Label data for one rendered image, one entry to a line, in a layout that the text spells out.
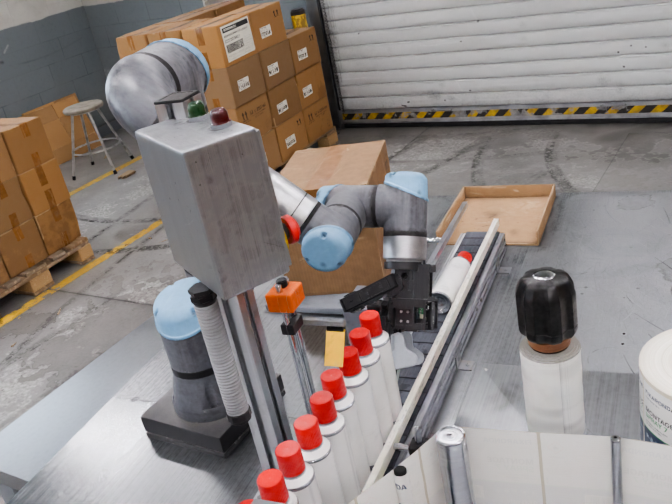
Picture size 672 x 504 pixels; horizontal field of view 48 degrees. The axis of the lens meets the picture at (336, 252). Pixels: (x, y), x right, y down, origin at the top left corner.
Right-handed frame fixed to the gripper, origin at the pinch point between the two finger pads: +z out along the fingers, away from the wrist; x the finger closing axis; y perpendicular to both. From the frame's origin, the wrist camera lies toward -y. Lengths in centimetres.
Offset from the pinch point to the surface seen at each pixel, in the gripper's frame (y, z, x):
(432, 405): 5.8, 5.1, 6.1
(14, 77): -485, -185, 349
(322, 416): 1.4, 2.0, -29.8
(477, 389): 13.4, 1.9, 7.6
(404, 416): 4.7, 5.4, -5.6
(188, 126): -9, -35, -48
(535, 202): 9, -39, 88
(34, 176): -285, -70, 187
